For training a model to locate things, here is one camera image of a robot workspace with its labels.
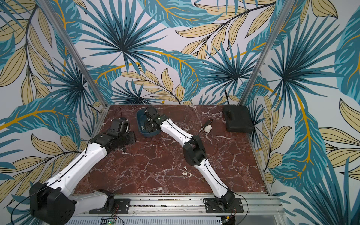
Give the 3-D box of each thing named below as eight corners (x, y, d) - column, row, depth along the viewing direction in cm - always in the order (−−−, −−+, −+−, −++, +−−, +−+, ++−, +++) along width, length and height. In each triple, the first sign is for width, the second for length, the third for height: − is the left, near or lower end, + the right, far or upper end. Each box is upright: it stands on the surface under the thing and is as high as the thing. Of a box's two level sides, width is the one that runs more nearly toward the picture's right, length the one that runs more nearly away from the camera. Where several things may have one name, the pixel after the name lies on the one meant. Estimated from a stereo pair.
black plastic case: (227, 132, 106) (230, 127, 101) (222, 110, 120) (224, 105, 115) (252, 133, 106) (255, 128, 101) (243, 110, 121) (246, 105, 115)
